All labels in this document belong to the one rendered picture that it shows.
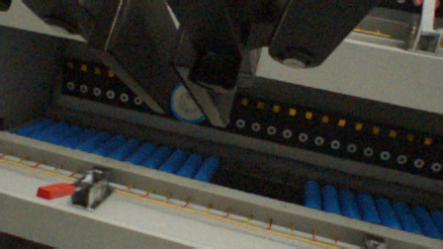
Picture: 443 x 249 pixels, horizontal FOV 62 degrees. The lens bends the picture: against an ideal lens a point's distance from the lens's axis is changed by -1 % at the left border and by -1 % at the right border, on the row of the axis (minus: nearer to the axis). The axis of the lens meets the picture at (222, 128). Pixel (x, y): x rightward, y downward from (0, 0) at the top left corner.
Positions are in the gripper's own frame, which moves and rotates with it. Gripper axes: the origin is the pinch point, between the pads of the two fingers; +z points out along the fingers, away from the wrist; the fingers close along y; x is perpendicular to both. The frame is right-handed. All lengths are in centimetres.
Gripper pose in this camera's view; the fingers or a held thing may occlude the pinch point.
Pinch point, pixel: (182, 57)
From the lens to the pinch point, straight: 13.4
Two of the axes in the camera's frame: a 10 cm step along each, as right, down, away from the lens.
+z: 1.0, 2.1, 9.7
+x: -2.5, 9.5, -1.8
